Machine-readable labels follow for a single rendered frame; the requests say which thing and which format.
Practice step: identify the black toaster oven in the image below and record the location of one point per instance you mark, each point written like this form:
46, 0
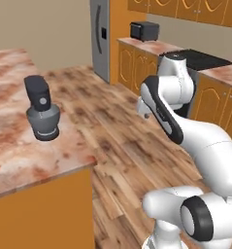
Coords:
145, 30

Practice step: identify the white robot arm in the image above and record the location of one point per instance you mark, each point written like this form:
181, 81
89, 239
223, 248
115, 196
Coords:
214, 152

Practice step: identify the grey fridge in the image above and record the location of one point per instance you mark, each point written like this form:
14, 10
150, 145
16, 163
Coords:
99, 39

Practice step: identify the black stove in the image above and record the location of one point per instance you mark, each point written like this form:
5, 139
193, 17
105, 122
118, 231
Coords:
203, 60

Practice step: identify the orange wall cupboards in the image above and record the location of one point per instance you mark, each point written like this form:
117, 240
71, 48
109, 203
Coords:
192, 9

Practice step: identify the orange kitchen island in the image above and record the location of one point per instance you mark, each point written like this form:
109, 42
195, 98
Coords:
43, 214

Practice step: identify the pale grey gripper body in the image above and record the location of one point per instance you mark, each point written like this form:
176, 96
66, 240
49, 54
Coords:
143, 108

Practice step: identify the orange base cupboards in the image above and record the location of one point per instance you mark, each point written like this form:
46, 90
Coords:
135, 66
217, 103

